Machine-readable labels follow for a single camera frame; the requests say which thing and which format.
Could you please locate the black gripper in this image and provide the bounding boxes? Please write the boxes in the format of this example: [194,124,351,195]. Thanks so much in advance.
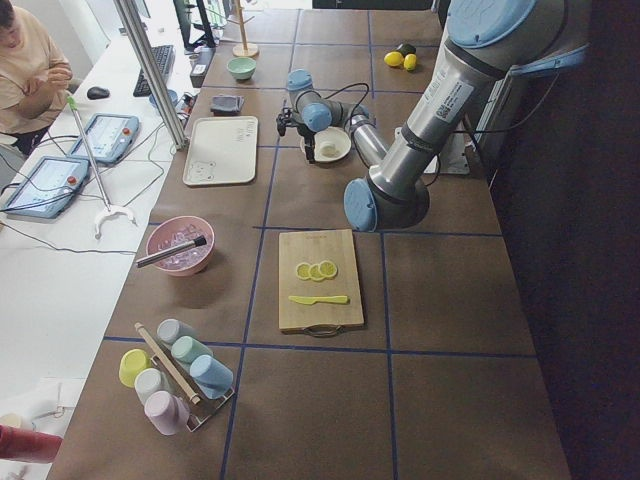
[276,106,316,164]

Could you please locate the cream round plate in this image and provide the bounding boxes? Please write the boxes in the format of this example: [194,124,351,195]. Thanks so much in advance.
[300,126,352,163]

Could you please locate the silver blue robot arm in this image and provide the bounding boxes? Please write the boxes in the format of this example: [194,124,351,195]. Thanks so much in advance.
[276,0,591,232]

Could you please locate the cream bear serving tray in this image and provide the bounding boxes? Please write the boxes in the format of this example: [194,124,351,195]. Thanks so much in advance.
[183,116,259,187]

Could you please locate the folded grey purple cloth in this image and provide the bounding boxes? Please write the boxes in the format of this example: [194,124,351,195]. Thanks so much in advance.
[210,95,245,116]

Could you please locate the green bowl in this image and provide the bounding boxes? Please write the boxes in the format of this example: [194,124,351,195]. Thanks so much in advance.
[226,57,257,81]

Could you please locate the wooden mug tree stand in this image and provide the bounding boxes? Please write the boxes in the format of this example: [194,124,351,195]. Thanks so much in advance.
[228,0,259,58]

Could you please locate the yellow lemon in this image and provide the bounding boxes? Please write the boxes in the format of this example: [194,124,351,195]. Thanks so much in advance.
[403,53,417,72]
[384,51,404,68]

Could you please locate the lemon slice bottom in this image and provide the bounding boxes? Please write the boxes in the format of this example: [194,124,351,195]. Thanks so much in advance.
[295,262,311,281]

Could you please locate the lemon slice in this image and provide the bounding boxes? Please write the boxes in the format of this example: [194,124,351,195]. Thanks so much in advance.
[295,262,311,281]
[308,263,325,281]
[319,260,338,279]

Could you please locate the lemon slice top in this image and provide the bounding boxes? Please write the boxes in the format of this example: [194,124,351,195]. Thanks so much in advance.
[319,260,338,279]

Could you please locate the lemon slice middle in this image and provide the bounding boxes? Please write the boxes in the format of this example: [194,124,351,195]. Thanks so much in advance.
[308,263,325,281]

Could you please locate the black label box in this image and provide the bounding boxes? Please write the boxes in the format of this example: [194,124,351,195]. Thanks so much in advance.
[190,47,216,88]

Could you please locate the steel muddler black tip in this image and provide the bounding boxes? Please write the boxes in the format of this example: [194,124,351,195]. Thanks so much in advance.
[135,236,207,268]

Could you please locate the blue bowl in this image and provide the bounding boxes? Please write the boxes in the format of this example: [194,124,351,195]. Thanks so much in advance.
[148,89,178,114]

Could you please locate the yellow plastic knife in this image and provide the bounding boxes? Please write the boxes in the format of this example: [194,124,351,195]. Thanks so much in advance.
[288,295,350,306]

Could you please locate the pink bowl with ice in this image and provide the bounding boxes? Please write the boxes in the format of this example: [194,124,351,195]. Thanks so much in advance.
[146,216,215,277]

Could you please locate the black keyboard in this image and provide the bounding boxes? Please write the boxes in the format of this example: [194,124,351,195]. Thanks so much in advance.
[132,44,176,98]

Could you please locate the bamboo cutting board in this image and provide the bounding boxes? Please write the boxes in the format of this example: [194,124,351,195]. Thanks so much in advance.
[278,229,365,337]

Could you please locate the far teach pendant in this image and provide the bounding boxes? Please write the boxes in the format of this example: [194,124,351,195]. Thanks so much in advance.
[79,113,140,165]

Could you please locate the teach pendant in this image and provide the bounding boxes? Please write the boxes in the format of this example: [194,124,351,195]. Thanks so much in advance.
[1,156,89,219]
[79,113,140,165]

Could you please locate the reacher grabber tool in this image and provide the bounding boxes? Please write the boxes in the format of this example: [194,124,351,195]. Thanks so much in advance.
[66,94,137,239]

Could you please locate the black computer mouse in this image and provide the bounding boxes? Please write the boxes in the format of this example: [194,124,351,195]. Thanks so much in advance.
[86,86,110,100]

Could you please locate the grey cup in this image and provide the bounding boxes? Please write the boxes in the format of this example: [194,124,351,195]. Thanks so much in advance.
[156,318,197,347]

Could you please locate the green cup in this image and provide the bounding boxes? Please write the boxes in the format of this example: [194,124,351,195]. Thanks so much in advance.
[171,335,213,367]

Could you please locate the blue cup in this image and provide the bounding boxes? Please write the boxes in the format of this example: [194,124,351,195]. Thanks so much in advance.
[189,355,234,399]

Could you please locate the near teach pendant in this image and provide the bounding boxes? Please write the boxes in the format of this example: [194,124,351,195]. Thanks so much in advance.
[1,156,89,219]

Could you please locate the yellow cup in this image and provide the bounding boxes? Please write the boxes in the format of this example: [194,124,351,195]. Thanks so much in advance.
[118,349,151,388]

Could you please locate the white cup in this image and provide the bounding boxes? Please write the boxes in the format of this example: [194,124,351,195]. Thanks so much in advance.
[134,368,175,405]

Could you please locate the seated person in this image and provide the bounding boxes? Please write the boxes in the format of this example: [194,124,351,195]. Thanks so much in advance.
[1,1,73,156]

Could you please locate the pink cup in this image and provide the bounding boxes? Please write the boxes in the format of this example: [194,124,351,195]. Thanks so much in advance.
[144,390,190,436]

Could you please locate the red bottle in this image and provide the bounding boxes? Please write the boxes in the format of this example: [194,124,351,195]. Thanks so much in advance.
[1,425,63,463]

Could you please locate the aluminium frame post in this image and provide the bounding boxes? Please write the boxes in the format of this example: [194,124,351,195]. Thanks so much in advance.
[114,0,188,151]

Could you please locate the wire cup rack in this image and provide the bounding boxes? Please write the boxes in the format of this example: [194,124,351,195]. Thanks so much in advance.
[134,322,236,433]

